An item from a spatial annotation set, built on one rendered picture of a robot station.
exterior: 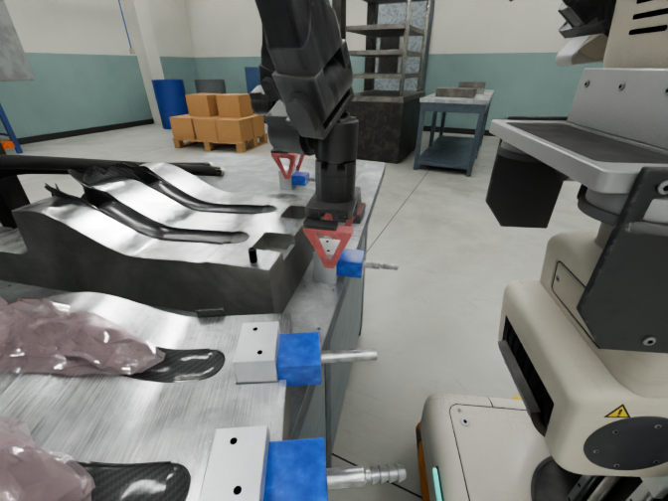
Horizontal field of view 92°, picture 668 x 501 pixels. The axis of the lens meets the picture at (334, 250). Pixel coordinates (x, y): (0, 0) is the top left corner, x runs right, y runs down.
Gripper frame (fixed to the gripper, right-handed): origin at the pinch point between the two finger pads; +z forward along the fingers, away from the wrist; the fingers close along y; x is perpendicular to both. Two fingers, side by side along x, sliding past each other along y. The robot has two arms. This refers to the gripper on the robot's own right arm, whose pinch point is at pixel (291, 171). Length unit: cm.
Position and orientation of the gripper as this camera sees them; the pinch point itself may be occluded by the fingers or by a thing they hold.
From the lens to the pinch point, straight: 94.8
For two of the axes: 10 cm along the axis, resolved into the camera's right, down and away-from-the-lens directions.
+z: 0.0, 8.6, 5.0
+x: 9.8, 1.1, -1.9
